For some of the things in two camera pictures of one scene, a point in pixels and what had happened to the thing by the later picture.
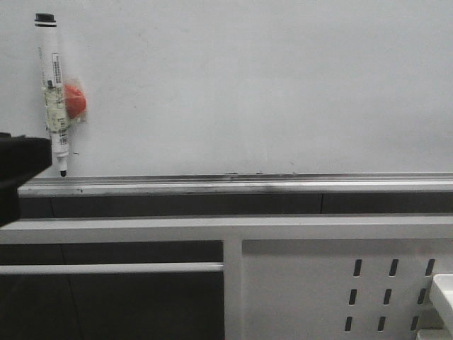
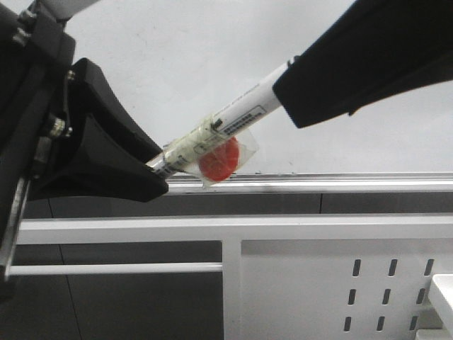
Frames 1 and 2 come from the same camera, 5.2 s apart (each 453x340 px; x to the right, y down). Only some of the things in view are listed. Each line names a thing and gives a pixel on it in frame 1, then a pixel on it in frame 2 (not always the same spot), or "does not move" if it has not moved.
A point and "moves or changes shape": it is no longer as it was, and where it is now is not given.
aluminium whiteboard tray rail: (234, 185) does not move
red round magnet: (75, 102) moves or changes shape
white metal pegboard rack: (350, 277) does not move
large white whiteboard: (241, 86) does not move
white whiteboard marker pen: (54, 93) moves or changes shape
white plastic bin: (442, 290) does not move
